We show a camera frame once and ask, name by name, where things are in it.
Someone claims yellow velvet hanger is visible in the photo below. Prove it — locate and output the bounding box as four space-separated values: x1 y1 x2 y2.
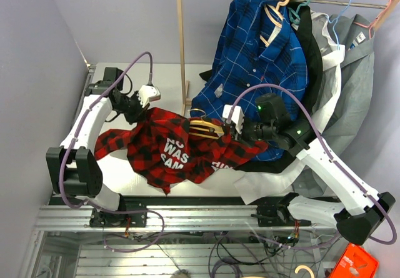
189 108 224 139

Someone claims cream hanger on floor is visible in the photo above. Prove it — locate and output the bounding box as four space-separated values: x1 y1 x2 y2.
294 265 315 278

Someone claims white shirt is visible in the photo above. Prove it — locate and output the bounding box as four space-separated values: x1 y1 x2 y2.
234 11 345 204

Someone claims red black plaid shirt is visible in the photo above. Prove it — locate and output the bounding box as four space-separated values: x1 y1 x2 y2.
94 107 268 194

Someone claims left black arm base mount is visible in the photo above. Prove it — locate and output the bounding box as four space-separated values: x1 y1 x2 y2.
89 199 148 228

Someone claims pink plastic hanger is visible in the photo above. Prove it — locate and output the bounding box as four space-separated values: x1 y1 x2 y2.
354 0 393 39

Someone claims grey shirt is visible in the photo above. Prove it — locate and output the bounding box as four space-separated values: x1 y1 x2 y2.
293 14 375 197

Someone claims light blue plastic hanger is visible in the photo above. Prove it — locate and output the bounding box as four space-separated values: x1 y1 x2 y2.
327 0 353 49

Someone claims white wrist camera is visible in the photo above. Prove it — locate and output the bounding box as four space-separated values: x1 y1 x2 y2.
137 85 161 107
222 104 244 135

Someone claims aluminium rail frame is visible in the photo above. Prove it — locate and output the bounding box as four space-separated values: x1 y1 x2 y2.
21 205 347 277

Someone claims blue plaid shirt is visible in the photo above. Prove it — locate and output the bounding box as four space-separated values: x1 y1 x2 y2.
189 0 310 162

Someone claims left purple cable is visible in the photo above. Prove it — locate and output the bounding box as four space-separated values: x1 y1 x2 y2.
58 51 154 210

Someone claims orange plastic box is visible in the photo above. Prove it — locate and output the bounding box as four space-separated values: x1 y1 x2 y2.
329 244 379 278

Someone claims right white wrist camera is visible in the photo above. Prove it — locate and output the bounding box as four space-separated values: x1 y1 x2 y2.
222 104 244 135

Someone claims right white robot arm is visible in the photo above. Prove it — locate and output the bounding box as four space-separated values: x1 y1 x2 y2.
222 93 396 246

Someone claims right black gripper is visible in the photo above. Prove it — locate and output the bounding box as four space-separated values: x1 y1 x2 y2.
227 115 276 148

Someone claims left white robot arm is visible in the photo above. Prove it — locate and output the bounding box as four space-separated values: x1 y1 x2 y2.
46 67 161 226

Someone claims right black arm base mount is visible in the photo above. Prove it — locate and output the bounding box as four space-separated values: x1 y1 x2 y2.
251 192 299 227

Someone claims teal plastic hanger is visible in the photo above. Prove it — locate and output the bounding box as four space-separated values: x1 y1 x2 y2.
287 0 311 25

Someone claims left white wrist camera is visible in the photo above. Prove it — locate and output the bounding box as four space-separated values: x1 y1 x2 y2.
137 85 161 107

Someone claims cream plastic hanger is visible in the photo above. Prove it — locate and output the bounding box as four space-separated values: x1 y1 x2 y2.
259 0 290 47

